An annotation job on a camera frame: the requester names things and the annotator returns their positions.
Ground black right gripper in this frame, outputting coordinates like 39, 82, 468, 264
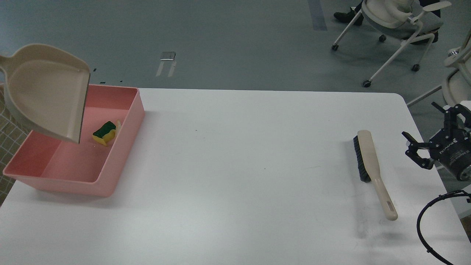
401, 102, 471, 181

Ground beige hand brush black bristles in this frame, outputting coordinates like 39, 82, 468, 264
353, 130, 398, 221

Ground yellow green sponge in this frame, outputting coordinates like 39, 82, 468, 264
92, 121, 116, 146

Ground beige plastic dustpan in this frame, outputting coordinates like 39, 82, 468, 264
0, 44, 91, 144

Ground white bread crust piece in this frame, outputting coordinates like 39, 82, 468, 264
115, 120, 121, 133

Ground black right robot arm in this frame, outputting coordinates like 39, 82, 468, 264
402, 102, 470, 265

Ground pink plastic bin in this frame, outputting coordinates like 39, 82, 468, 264
3, 85, 145, 197

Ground white office chair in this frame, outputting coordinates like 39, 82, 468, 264
331, 0, 452, 88
407, 30, 471, 107

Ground black shoe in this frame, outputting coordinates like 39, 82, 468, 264
333, 10, 364, 26

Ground grey floor plate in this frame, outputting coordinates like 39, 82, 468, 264
160, 52, 176, 61

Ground beige checkered cloth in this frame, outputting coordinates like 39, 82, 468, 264
0, 83, 30, 205

